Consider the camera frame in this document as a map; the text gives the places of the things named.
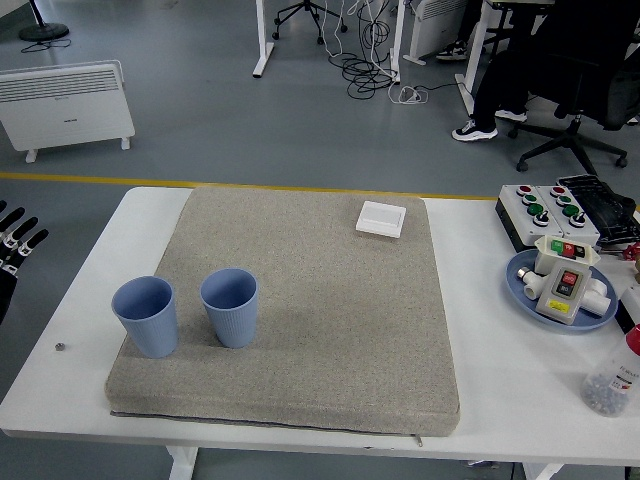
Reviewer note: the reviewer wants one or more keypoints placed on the person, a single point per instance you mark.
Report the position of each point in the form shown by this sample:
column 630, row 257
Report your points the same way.
column 452, row 50
column 500, row 85

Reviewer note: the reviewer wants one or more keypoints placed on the white panel heater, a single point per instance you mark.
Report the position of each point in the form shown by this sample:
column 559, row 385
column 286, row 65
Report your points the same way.
column 65, row 110
column 435, row 25

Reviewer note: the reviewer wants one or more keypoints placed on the black fan stand base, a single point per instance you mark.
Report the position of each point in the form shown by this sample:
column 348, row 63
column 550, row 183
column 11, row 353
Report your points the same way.
column 44, row 32

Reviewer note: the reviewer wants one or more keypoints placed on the white pipe fitting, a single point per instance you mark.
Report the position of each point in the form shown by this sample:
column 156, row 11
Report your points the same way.
column 532, row 287
column 597, row 300

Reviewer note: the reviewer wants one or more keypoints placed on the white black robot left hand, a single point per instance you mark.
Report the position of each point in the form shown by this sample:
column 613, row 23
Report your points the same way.
column 7, row 290

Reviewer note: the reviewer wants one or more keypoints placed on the grey-brown cushion mat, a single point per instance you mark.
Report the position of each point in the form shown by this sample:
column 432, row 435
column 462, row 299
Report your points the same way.
column 300, row 325

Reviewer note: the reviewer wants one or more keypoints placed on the white table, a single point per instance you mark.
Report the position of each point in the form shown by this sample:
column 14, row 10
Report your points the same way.
column 500, row 375

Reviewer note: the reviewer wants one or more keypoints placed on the blue ribbed cup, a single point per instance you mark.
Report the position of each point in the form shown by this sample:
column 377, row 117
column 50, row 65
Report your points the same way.
column 150, row 330
column 232, row 325

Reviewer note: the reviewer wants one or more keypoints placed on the blue plate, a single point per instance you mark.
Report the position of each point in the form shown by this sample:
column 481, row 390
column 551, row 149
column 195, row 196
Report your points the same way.
column 520, row 295

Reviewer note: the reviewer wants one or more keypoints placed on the black tool case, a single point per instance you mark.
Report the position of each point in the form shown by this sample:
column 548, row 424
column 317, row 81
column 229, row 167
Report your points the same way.
column 605, row 200

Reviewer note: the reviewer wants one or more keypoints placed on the white wall switch plate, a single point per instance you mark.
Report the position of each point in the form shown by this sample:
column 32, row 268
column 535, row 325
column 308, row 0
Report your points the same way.
column 380, row 219

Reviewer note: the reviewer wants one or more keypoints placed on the grey two-button power switch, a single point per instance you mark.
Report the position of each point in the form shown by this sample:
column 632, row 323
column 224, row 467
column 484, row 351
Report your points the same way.
column 560, row 300

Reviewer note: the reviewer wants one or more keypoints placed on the black chair base with castors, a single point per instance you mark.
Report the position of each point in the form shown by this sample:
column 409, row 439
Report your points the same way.
column 305, row 6

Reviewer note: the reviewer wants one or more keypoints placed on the white desk leg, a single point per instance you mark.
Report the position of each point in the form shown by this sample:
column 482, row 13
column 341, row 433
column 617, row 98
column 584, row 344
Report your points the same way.
column 397, row 40
column 262, row 50

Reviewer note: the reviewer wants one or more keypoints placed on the black office chair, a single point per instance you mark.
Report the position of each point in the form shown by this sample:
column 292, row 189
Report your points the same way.
column 575, row 137

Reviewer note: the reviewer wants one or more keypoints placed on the white three-button switch box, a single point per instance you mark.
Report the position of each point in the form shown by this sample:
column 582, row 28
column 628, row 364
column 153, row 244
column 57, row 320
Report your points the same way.
column 545, row 247

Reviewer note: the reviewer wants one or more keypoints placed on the red small part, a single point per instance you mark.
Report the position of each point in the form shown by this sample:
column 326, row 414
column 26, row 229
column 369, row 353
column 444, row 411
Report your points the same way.
column 632, row 251

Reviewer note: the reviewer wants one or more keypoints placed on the clear bottle with red cap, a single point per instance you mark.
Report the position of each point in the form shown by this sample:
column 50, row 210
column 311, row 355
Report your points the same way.
column 607, row 385

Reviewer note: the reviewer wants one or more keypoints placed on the white push-button control box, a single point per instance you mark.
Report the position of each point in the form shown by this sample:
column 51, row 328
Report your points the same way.
column 582, row 227
column 515, row 207

